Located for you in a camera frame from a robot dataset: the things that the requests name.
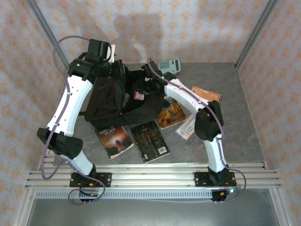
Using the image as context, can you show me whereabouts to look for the grey-blue calculator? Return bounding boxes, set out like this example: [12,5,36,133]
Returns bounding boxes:
[157,58,181,76]

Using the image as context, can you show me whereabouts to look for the desert cover book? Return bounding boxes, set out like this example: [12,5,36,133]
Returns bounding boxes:
[156,95,187,129]

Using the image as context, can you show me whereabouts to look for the black backpack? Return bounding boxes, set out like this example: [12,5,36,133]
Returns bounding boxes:
[84,65,165,129]

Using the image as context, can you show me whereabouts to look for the black book with barcode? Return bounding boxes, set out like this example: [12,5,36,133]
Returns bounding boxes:
[130,120,170,164]

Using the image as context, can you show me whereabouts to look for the clear pouch with blue card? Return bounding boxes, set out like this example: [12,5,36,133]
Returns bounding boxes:
[176,114,196,141]

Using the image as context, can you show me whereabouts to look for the orange book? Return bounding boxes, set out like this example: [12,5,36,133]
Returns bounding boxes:
[190,86,221,102]

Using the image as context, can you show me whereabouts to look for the Three Days to See book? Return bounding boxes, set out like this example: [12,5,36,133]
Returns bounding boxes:
[94,126,135,160]

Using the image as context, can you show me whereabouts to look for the green circuit board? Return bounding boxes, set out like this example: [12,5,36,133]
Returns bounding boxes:
[79,190,104,197]
[221,186,242,196]

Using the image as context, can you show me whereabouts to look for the grey metal lower panel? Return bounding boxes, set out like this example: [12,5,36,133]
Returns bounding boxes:
[25,197,282,226]

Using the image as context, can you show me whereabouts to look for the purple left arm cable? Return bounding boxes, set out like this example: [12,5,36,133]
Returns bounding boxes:
[40,35,106,205]

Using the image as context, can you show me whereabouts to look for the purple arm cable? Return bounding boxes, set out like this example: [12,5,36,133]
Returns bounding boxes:
[148,58,247,203]
[40,35,106,205]

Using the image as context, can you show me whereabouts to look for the aluminium frame post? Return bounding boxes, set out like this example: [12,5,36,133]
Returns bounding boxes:
[235,0,279,69]
[25,0,71,69]

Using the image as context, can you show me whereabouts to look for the aluminium table edge rail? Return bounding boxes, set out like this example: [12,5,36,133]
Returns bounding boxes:
[41,161,268,170]

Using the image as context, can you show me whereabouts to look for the aluminium front rail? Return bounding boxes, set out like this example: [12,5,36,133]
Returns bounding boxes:
[25,169,282,189]

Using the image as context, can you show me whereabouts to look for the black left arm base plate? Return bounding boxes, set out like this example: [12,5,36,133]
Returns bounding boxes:
[70,172,112,188]

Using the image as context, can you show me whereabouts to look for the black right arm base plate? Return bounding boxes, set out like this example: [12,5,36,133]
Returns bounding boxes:
[194,171,237,188]

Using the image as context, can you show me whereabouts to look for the perforated metal cable tray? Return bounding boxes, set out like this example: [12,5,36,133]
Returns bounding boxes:
[35,190,214,200]

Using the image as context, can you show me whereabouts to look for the aluminium table side rail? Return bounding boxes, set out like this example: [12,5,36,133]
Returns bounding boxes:
[41,65,77,169]

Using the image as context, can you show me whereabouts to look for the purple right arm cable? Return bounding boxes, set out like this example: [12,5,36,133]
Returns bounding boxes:
[148,58,247,203]

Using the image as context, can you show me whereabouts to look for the aluminium frame leg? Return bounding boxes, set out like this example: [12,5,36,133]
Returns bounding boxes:
[14,188,36,226]
[269,188,294,226]

